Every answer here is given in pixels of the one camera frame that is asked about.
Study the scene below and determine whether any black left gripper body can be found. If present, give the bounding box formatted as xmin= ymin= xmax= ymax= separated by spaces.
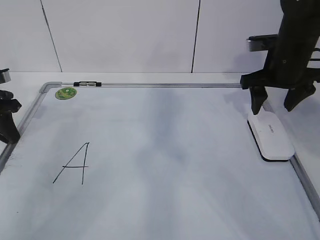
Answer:
xmin=0 ymin=90 xmax=22 ymax=115

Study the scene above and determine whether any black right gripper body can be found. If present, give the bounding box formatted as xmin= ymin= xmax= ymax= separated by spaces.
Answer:
xmin=240 ymin=24 xmax=320 ymax=90

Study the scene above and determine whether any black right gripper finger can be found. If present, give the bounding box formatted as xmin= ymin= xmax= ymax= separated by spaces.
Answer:
xmin=284 ymin=83 xmax=316 ymax=112
xmin=249 ymin=86 xmax=268 ymax=115

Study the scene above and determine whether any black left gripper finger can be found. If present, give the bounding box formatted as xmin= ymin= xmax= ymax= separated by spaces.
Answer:
xmin=0 ymin=112 xmax=21 ymax=144

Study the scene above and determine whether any white whiteboard eraser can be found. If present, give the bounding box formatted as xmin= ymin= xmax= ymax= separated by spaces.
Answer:
xmin=247 ymin=109 xmax=295 ymax=162

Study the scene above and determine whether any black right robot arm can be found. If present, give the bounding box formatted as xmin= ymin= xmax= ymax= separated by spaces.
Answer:
xmin=240 ymin=0 xmax=320 ymax=115

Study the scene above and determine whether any green round magnet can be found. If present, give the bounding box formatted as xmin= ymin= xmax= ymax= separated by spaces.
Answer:
xmin=55 ymin=87 xmax=77 ymax=100

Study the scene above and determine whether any black silver marker pen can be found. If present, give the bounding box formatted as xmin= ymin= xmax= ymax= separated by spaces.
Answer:
xmin=73 ymin=81 xmax=102 ymax=87

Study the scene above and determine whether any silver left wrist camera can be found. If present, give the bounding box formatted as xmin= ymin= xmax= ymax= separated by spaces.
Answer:
xmin=0 ymin=68 xmax=11 ymax=84

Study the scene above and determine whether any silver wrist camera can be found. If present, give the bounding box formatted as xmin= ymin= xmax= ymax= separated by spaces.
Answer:
xmin=0 ymin=68 xmax=11 ymax=84
xmin=246 ymin=34 xmax=278 ymax=52

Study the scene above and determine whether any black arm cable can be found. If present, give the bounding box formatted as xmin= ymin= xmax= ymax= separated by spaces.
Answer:
xmin=307 ymin=46 xmax=320 ymax=70

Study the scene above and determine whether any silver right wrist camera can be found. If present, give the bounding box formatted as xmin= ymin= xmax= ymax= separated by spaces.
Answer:
xmin=246 ymin=34 xmax=278 ymax=52

